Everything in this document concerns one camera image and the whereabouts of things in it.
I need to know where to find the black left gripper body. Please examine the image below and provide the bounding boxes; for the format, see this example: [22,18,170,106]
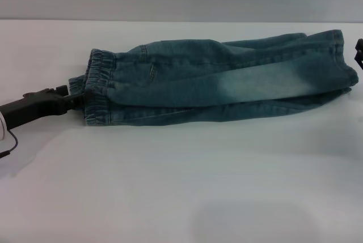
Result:
[0,84,71,130]

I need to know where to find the blue denim shorts with cartoon patch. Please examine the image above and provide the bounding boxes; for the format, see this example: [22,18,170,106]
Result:
[67,29,360,127]

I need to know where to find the thin black cable with plug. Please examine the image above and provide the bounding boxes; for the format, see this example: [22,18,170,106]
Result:
[0,130,19,159]

